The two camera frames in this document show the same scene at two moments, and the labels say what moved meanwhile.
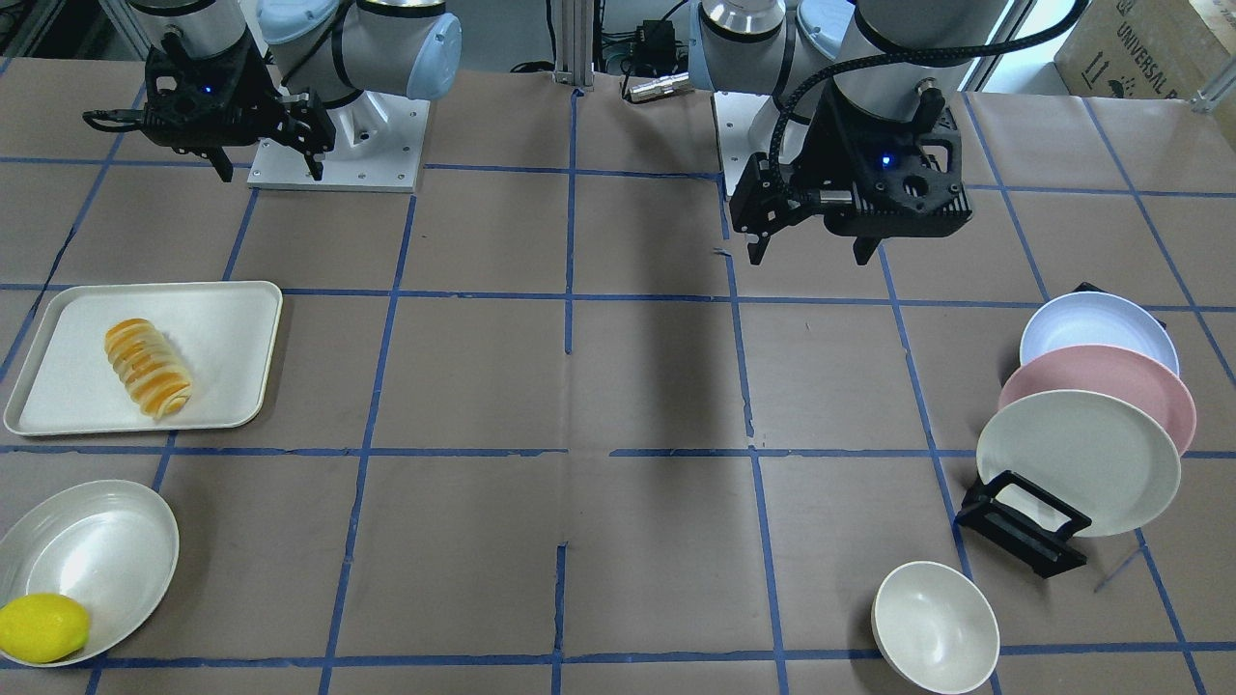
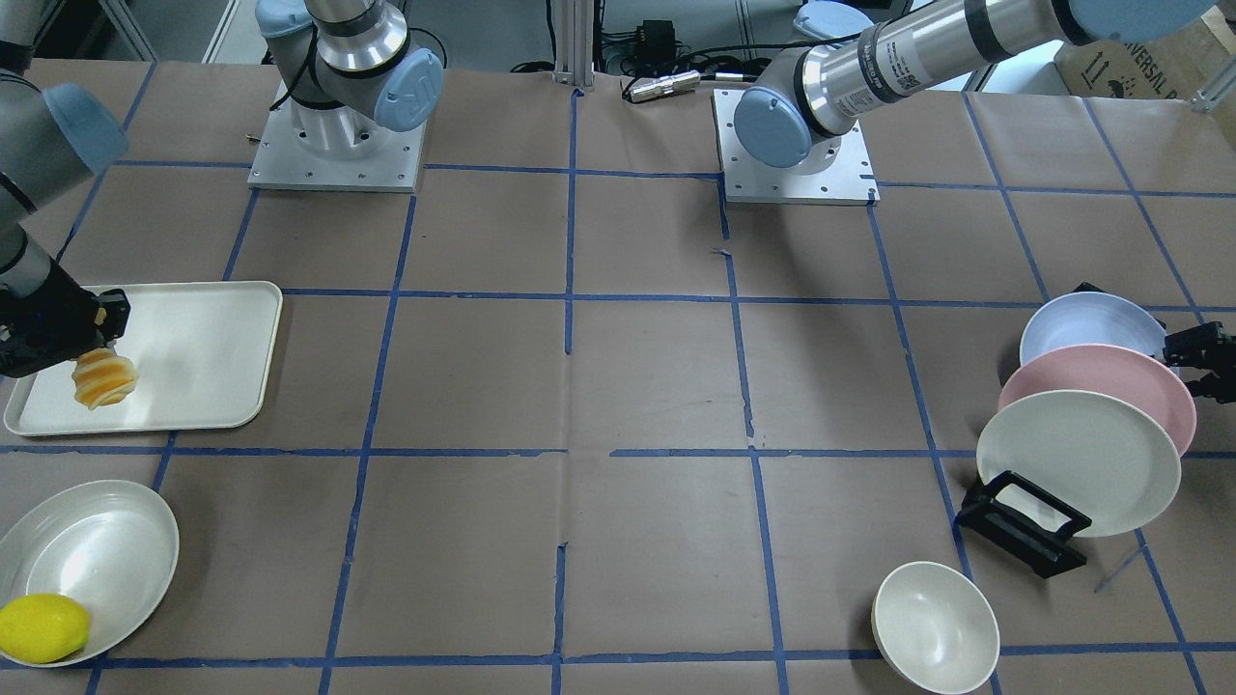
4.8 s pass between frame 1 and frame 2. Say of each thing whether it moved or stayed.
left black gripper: moved
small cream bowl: stayed
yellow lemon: stayed
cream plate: stayed
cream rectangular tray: stayed
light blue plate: stayed
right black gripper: moved
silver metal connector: stayed
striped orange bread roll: moved
